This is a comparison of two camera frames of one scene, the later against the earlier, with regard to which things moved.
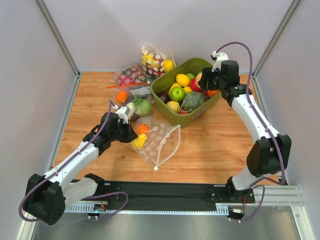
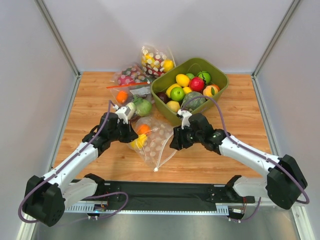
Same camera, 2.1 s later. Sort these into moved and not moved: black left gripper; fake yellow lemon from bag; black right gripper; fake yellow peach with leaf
Moved: black right gripper; fake yellow peach with leaf
Not moved: black left gripper; fake yellow lemon from bag
